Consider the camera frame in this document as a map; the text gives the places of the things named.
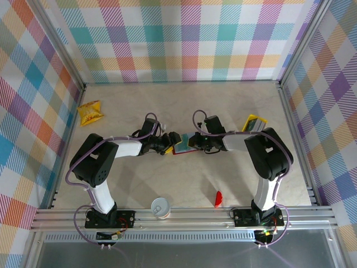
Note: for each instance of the teal credit card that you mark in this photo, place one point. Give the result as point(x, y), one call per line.
point(186, 141)

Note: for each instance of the red leather card holder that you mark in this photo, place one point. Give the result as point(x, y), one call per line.
point(184, 151)

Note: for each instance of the credit card stack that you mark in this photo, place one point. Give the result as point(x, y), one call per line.
point(255, 124)

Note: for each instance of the yellow card box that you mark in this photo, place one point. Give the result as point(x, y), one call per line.
point(255, 116)

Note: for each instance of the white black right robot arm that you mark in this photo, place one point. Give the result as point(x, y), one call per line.
point(267, 153)

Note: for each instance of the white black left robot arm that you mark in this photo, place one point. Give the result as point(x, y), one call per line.
point(94, 159)

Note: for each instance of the tin can with pull tab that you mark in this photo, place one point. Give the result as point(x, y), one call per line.
point(160, 208)

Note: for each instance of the red plastic slice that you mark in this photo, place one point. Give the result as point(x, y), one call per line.
point(218, 198)

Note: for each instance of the yellow snack bag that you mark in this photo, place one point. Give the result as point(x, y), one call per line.
point(89, 113)

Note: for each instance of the plaid backdrop cloth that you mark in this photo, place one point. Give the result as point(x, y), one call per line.
point(334, 111)
point(22, 111)
point(181, 42)

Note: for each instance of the small control board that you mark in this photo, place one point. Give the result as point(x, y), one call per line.
point(115, 236)
point(265, 233)

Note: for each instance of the grey metal sheet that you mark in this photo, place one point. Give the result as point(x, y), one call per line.
point(181, 257)

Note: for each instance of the thin aluminium rail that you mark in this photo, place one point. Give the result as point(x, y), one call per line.
point(181, 81)

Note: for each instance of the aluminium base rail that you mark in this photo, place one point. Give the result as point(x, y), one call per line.
point(195, 220)

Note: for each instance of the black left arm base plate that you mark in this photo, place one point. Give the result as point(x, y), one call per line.
point(127, 219)

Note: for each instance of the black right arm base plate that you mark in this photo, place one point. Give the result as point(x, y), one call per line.
point(241, 217)

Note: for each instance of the aluminium side rail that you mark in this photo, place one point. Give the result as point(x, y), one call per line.
point(294, 125)
point(73, 123)

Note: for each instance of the aluminium frame post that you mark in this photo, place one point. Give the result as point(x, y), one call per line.
point(60, 42)
point(301, 42)

